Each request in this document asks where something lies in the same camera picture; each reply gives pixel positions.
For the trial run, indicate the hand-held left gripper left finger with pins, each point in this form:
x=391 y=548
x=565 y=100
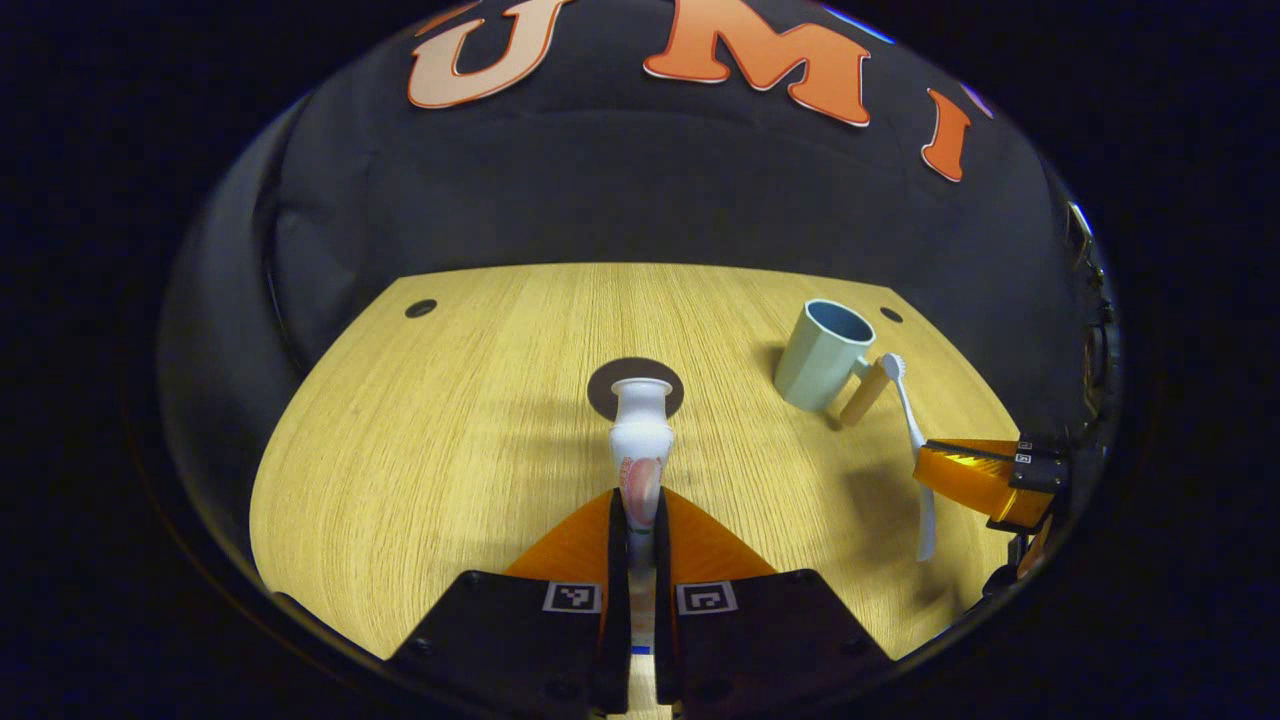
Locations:
x=520 y=640

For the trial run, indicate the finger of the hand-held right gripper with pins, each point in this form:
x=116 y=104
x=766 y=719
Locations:
x=1036 y=545
x=980 y=475

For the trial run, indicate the white toothpaste tube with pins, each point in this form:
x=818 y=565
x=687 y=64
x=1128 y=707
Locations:
x=640 y=430

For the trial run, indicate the dark round coaster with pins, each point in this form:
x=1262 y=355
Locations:
x=600 y=385

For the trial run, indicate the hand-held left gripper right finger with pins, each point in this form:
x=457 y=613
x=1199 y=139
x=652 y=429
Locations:
x=770 y=640

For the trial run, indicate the light blue toothbrush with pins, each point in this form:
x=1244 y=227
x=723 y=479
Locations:
x=912 y=410

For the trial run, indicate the wooden desktop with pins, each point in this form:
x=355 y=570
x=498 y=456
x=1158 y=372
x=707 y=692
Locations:
x=450 y=420

